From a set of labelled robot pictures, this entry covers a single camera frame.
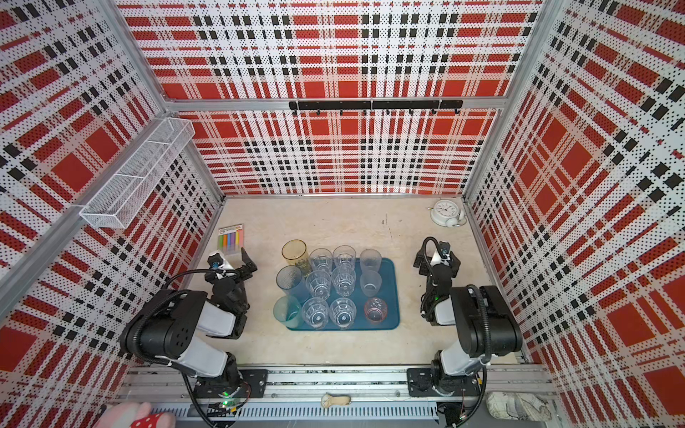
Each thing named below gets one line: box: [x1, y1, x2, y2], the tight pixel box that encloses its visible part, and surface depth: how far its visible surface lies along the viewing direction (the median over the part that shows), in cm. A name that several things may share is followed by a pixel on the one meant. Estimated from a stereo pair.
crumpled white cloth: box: [486, 391, 553, 422], surface depth 69 cm
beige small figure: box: [321, 392, 352, 408], surface depth 72 cm
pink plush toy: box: [94, 402, 178, 428], surface depth 66 cm
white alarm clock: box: [428, 198, 468, 228], surface depth 112 cm
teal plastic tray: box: [286, 257, 401, 331], surface depth 90 cm
